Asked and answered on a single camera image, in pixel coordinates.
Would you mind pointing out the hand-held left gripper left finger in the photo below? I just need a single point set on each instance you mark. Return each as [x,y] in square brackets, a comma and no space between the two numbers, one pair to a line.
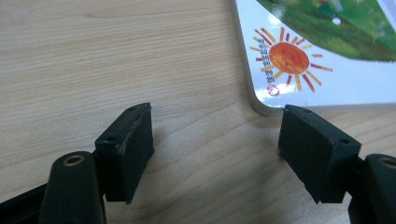
[124,155]

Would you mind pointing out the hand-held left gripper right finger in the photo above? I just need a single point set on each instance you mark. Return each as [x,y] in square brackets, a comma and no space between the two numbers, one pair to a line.
[317,155]

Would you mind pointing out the white picture book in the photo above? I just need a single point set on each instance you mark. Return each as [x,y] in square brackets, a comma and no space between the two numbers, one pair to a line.
[348,81]

